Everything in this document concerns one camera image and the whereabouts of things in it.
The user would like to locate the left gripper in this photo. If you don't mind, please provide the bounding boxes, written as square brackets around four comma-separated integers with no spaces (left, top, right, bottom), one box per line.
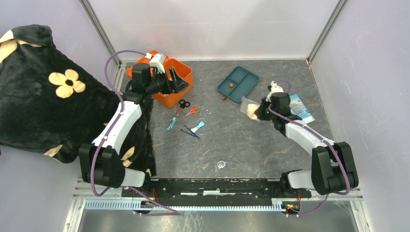
[146,67,189,96]

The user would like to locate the beige bandage clear bag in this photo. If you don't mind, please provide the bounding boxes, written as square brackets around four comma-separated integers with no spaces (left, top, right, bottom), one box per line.
[240,96,260,122]

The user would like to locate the blue cotton pad packet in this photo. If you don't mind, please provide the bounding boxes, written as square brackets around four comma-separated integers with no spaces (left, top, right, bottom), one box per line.
[290,94,315,124]

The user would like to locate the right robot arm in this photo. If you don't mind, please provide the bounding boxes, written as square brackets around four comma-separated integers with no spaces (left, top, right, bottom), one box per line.
[254,81,359,197]

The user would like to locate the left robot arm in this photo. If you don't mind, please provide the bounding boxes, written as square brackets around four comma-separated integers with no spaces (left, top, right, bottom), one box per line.
[79,53,189,197]

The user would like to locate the teal divided tray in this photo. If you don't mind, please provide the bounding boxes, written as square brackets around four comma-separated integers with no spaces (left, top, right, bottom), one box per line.
[217,66,259,104]

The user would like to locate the teal scissor sheath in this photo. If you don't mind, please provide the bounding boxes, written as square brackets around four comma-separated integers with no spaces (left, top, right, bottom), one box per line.
[167,117,177,131]

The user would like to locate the teal white tube packet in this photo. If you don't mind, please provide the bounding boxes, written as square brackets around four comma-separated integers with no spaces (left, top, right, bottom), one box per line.
[191,121,205,133]

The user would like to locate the small round clear packet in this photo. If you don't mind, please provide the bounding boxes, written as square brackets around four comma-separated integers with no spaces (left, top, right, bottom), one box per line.
[215,160,228,171]

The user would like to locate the blue plastic tweezers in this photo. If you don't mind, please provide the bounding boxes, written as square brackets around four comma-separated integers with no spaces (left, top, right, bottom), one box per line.
[180,125,200,139]

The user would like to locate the black floral blanket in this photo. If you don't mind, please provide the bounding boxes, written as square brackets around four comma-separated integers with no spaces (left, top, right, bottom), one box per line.
[0,24,157,177]

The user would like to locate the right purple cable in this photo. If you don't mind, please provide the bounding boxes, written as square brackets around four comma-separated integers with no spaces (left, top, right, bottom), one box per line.
[267,80,351,217]

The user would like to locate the purple cable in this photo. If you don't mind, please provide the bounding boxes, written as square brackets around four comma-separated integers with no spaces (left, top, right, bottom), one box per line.
[89,50,151,197]
[267,80,351,217]

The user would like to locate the black handled scissors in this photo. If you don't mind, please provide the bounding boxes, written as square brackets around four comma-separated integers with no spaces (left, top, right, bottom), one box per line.
[170,99,190,121]

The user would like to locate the orange handled scissors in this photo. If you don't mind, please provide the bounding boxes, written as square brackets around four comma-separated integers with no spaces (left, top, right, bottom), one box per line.
[184,105,199,117]

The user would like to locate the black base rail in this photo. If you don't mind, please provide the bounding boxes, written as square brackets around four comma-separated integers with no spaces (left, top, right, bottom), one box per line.
[139,178,311,207]

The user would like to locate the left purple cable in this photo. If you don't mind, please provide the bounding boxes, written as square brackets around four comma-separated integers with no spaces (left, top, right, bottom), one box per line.
[89,50,151,197]

